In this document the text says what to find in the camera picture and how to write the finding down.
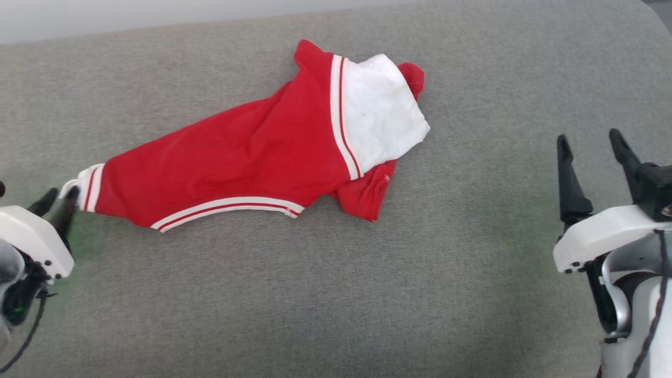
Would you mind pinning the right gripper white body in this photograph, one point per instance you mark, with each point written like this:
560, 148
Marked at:
598, 236

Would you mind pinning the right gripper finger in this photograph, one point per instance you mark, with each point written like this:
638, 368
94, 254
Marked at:
569, 189
651, 189

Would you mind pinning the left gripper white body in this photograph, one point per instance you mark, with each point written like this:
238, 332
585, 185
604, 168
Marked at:
37, 239

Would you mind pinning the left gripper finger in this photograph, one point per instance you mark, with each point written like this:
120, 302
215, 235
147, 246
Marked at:
65, 215
44, 202

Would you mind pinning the red and white shirt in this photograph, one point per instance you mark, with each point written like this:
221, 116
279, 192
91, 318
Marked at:
252, 152

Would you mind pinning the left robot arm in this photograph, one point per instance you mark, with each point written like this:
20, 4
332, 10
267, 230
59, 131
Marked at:
6, 265

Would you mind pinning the grey fabric sofa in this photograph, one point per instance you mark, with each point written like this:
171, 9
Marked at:
336, 294

